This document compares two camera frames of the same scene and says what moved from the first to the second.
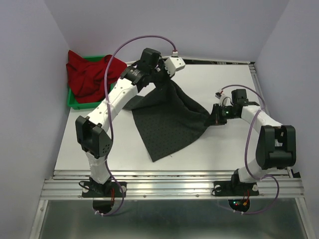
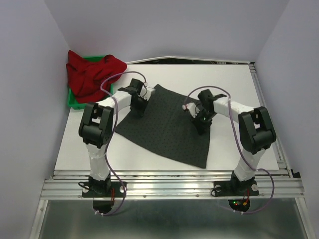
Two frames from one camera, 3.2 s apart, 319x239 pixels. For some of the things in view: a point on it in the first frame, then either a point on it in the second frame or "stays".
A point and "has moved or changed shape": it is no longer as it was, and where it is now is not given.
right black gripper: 215,118 -> 201,128
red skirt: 86,76 stays
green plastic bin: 72,101 stays
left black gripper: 167,76 -> 140,112
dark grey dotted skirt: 169,117 has moved or changed shape
